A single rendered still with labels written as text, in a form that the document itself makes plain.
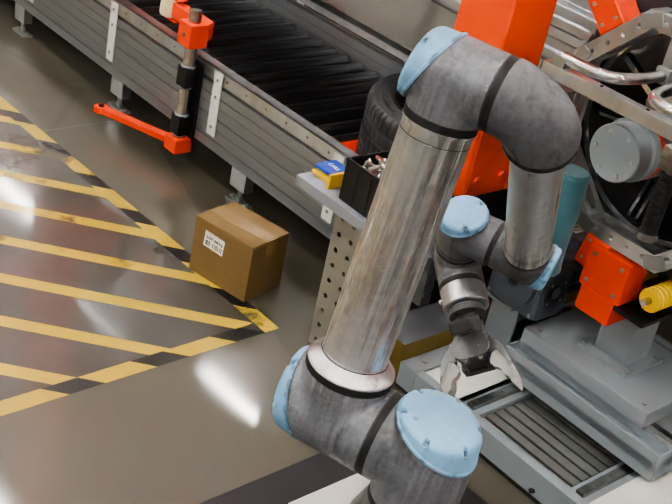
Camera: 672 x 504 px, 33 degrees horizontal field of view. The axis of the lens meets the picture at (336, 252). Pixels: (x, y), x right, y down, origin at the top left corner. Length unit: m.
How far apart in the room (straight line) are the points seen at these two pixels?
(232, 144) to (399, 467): 2.02
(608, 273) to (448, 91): 1.19
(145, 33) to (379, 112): 1.08
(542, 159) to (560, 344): 1.38
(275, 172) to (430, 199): 1.88
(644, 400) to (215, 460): 1.04
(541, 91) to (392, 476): 0.66
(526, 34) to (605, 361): 0.84
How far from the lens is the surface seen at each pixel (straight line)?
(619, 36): 2.65
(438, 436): 1.84
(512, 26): 2.73
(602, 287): 2.76
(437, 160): 1.68
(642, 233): 2.40
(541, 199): 1.83
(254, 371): 2.99
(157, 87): 4.04
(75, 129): 4.11
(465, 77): 1.63
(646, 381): 2.98
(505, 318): 3.14
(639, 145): 2.48
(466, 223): 2.14
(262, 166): 3.60
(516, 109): 1.61
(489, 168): 2.90
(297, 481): 2.22
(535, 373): 3.00
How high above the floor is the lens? 1.73
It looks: 29 degrees down
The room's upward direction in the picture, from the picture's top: 13 degrees clockwise
